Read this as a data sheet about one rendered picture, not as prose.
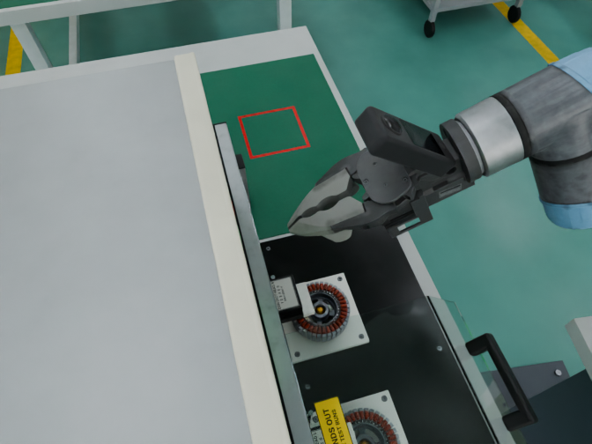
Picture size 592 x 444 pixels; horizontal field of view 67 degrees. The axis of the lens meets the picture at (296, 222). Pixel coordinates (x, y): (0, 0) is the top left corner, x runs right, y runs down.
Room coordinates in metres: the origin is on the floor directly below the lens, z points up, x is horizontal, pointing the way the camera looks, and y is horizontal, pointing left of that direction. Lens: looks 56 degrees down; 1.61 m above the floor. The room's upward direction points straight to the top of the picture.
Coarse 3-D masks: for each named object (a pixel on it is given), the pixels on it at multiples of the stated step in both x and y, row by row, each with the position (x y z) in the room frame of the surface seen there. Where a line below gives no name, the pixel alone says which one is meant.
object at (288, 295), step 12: (288, 276) 0.35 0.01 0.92; (276, 288) 0.33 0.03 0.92; (288, 288) 0.33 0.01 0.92; (300, 288) 0.34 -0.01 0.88; (276, 300) 0.30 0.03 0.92; (288, 300) 0.30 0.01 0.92; (300, 300) 0.32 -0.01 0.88; (288, 312) 0.29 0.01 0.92; (300, 312) 0.29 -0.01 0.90; (312, 312) 0.30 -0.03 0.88
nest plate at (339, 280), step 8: (320, 280) 0.41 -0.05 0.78; (328, 280) 0.41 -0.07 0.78; (336, 280) 0.41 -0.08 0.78; (344, 280) 0.41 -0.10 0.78; (344, 288) 0.39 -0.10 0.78; (328, 304) 0.36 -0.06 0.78; (352, 304) 0.36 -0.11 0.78; (352, 312) 0.34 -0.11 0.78; (312, 320) 0.32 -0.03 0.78; (328, 320) 0.32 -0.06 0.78; (288, 328) 0.31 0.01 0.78
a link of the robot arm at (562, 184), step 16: (560, 160) 0.31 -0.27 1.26; (576, 160) 0.31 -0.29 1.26; (544, 176) 0.31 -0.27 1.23; (560, 176) 0.30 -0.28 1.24; (576, 176) 0.30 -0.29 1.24; (544, 192) 0.31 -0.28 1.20; (560, 192) 0.30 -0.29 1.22; (576, 192) 0.29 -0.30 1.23; (544, 208) 0.31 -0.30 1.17; (560, 208) 0.29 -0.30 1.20; (576, 208) 0.29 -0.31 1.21; (560, 224) 0.29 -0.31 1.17; (576, 224) 0.28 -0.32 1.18
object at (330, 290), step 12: (312, 288) 0.38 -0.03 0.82; (324, 288) 0.37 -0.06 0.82; (336, 288) 0.38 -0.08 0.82; (312, 300) 0.36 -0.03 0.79; (336, 300) 0.35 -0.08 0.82; (348, 300) 0.35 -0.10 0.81; (336, 312) 0.33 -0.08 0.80; (348, 312) 0.33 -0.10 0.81; (300, 324) 0.30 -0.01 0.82; (312, 324) 0.30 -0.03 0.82
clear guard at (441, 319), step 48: (288, 336) 0.19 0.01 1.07; (336, 336) 0.19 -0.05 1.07; (384, 336) 0.19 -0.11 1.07; (432, 336) 0.19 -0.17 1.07; (336, 384) 0.13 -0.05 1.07; (384, 384) 0.13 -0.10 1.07; (432, 384) 0.13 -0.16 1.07; (480, 384) 0.14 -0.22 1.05; (384, 432) 0.08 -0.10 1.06; (432, 432) 0.08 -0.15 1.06; (480, 432) 0.08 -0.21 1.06
